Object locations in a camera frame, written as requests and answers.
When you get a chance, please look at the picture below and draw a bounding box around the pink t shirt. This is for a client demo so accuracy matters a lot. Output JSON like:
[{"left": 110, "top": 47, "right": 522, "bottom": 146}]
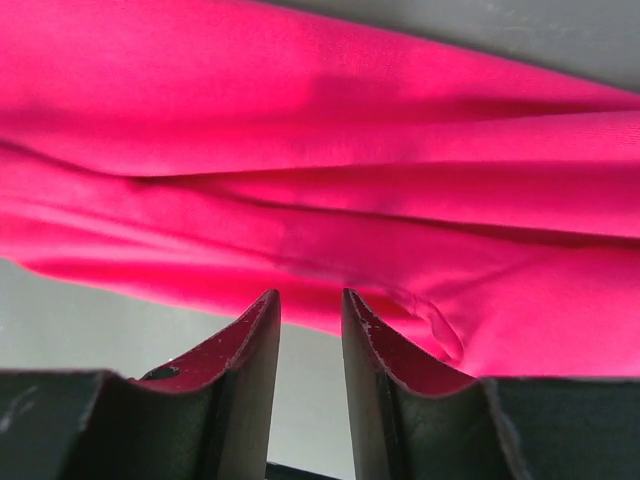
[{"left": 1, "top": 1, "right": 639, "bottom": 376}]

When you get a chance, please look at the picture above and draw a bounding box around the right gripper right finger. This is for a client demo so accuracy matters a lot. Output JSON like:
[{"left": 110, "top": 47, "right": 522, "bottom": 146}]
[{"left": 341, "top": 289, "right": 639, "bottom": 479}]

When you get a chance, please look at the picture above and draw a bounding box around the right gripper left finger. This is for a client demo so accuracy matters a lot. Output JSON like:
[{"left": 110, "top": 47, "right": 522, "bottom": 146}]
[{"left": 1, "top": 290, "right": 281, "bottom": 479}]

